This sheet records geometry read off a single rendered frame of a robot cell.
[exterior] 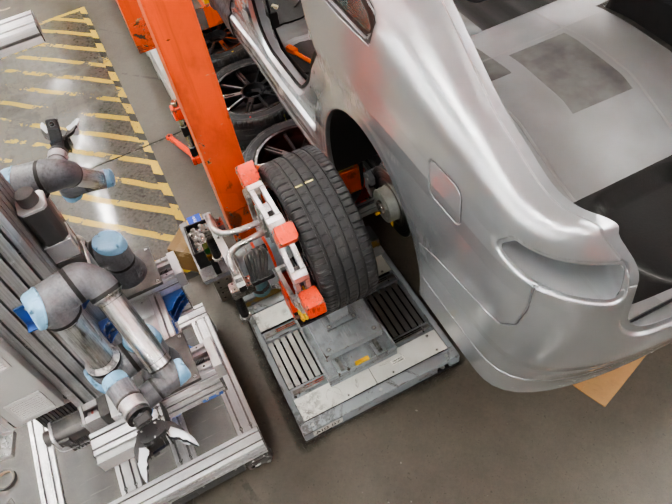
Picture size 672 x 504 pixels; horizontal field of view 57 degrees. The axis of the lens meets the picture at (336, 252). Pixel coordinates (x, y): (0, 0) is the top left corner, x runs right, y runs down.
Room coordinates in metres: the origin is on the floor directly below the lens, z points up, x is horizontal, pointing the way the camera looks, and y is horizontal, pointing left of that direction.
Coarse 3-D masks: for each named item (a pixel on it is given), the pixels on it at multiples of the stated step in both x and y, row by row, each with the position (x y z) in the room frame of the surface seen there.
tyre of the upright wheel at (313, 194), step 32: (288, 160) 1.77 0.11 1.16; (320, 160) 1.71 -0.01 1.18; (288, 192) 1.59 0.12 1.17; (320, 192) 1.57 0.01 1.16; (320, 224) 1.46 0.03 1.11; (352, 224) 1.46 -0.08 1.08; (320, 256) 1.38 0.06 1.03; (352, 256) 1.39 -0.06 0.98; (320, 288) 1.35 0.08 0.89; (352, 288) 1.35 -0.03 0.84
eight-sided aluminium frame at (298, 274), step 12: (252, 192) 1.68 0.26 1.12; (264, 192) 1.67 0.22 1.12; (252, 204) 1.83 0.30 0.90; (252, 216) 1.84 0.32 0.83; (264, 216) 1.55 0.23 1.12; (276, 216) 1.53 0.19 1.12; (288, 264) 1.40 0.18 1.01; (300, 264) 1.40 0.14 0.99; (300, 276) 1.36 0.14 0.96; (288, 288) 1.58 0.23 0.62; (300, 288) 1.36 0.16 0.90
